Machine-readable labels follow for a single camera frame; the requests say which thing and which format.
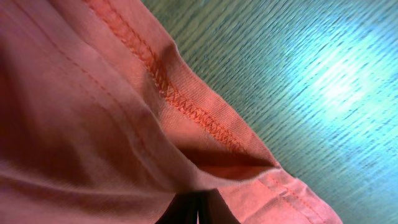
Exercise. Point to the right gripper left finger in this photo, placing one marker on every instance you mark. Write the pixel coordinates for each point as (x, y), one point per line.
(183, 209)

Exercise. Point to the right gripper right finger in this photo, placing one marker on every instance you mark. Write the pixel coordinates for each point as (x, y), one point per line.
(212, 209)

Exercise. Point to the red orange t-shirt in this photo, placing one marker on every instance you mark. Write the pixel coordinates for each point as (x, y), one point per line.
(102, 121)

